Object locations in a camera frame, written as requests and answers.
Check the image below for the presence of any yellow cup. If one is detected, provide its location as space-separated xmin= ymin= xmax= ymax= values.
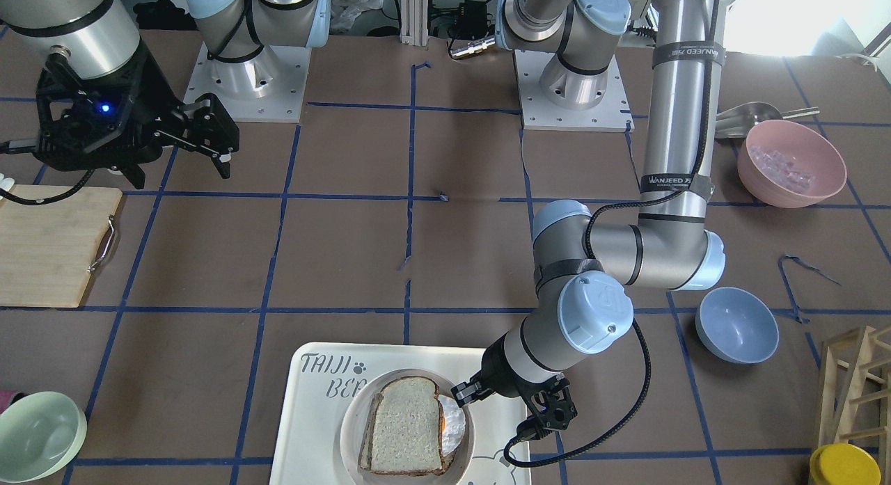
xmin=808 ymin=443 xmax=882 ymax=484

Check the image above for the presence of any pink cloth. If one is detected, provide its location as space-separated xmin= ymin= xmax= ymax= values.
xmin=0 ymin=390 xmax=23 ymax=413

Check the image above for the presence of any aluminium frame post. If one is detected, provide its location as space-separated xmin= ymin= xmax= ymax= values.
xmin=399 ymin=0 xmax=430 ymax=49

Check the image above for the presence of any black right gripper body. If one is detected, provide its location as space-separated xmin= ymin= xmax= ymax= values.
xmin=33 ymin=42 xmax=210 ymax=189

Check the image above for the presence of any metal scoop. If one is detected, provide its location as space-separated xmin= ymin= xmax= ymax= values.
xmin=715 ymin=102 xmax=821 ymax=140

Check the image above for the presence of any wooden peg rack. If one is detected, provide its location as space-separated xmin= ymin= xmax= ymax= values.
xmin=814 ymin=326 xmax=890 ymax=472

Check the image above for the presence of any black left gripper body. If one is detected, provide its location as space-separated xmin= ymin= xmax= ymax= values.
xmin=477 ymin=335 xmax=577 ymax=434

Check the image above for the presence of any blue bowl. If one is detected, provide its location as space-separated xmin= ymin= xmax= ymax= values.
xmin=695 ymin=287 xmax=780 ymax=365

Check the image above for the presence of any bread slice on plate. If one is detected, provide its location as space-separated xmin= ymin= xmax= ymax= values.
xmin=358 ymin=393 xmax=383 ymax=472

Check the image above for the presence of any fried egg toy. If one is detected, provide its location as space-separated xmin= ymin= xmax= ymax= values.
xmin=437 ymin=395 xmax=466 ymax=459

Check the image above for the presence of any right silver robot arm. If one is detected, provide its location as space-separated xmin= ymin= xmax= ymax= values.
xmin=2 ymin=0 xmax=331 ymax=192

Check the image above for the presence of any cream rectangular bear tray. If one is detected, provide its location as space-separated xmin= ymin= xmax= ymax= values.
xmin=269 ymin=342 xmax=532 ymax=484

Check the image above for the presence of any green bowl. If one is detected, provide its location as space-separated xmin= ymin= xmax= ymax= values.
xmin=1 ymin=391 xmax=87 ymax=483

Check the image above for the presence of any wooden cutting board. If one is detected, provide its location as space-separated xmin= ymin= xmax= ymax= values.
xmin=1 ymin=186 xmax=123 ymax=308

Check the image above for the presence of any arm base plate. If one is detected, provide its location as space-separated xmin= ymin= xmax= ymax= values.
xmin=182 ymin=45 xmax=312 ymax=124
xmin=514 ymin=50 xmax=636 ymax=133

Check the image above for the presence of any pink bowl with ice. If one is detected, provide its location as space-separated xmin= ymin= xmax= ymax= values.
xmin=737 ymin=120 xmax=849 ymax=208

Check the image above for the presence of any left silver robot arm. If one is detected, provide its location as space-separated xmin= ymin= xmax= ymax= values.
xmin=452 ymin=0 xmax=736 ymax=438

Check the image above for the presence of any bread slice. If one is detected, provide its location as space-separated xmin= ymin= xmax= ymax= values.
xmin=370 ymin=375 xmax=446 ymax=476
xmin=358 ymin=393 xmax=383 ymax=472

